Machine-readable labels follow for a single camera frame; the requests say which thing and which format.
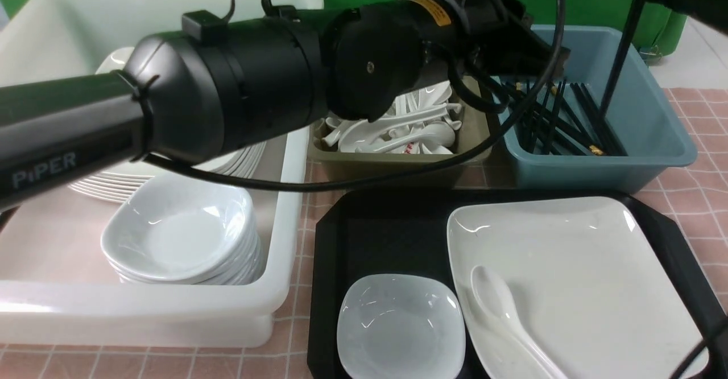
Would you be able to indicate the olive green plastic bin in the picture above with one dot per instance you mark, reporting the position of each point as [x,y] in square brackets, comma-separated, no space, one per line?
[345,167]

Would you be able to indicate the stack of small white bowls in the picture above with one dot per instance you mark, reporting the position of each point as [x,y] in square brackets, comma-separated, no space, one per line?
[177,230]

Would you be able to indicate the pile of white spoons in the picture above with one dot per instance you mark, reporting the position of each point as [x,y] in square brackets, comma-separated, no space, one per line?
[425,121]

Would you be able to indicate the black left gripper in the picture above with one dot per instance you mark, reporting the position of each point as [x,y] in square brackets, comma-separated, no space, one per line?
[494,35]

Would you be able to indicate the small white square bowl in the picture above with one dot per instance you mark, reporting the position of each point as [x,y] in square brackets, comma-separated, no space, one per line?
[400,326]

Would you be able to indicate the pink checkered tablecloth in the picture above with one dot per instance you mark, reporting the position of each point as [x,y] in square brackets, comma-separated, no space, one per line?
[694,196]

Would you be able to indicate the white square rice plate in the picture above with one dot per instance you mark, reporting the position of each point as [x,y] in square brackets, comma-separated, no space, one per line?
[586,283]

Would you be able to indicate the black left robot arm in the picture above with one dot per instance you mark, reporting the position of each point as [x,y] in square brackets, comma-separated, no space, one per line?
[186,97]

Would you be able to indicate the white ceramic soup spoon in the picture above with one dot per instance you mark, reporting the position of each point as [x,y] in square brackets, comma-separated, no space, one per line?
[495,299]

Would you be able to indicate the black serving tray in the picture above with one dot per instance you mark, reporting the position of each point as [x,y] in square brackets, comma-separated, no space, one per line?
[379,230]

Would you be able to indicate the pile of black chopsticks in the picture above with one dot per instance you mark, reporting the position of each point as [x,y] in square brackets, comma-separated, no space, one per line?
[564,119]

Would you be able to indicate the stack of white square plates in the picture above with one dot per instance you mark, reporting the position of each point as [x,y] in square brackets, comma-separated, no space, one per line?
[117,184]

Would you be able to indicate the blue plastic bin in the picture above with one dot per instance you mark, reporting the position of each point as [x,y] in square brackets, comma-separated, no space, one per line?
[639,115]

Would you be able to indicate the large white plastic tub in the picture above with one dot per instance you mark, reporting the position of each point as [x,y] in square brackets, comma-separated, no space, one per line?
[57,287]

